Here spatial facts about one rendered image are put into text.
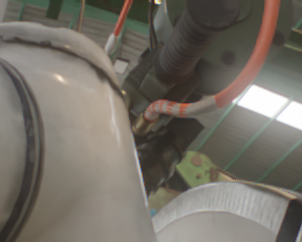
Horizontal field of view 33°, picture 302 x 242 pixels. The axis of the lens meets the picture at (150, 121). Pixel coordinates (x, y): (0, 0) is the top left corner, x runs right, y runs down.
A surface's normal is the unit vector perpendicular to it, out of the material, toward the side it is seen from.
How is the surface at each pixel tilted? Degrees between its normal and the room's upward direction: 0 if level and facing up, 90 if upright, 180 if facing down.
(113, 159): 93
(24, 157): 105
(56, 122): 89
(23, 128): 92
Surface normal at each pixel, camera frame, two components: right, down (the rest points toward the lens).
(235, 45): 0.18, -0.24
